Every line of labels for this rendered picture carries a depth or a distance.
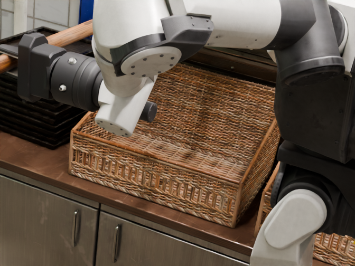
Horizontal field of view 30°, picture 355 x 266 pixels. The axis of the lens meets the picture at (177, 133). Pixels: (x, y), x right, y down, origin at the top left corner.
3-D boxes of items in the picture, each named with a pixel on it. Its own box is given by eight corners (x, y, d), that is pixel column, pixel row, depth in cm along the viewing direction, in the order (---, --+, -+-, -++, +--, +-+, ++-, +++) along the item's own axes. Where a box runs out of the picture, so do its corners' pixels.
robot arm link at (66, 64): (9, 37, 108) (71, 54, 104) (44, 25, 116) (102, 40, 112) (8, 107, 114) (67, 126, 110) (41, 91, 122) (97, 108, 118)
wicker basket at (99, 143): (133, 122, 247) (140, 51, 235) (278, 164, 230) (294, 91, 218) (64, 174, 205) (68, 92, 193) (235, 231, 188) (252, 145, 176)
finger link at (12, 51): (4, 47, 118) (33, 55, 116) (-8, 51, 115) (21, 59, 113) (4, 38, 117) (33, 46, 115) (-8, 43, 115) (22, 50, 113)
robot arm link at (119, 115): (59, 104, 106) (121, 123, 102) (87, 47, 109) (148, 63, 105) (84, 131, 116) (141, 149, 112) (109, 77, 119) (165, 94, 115)
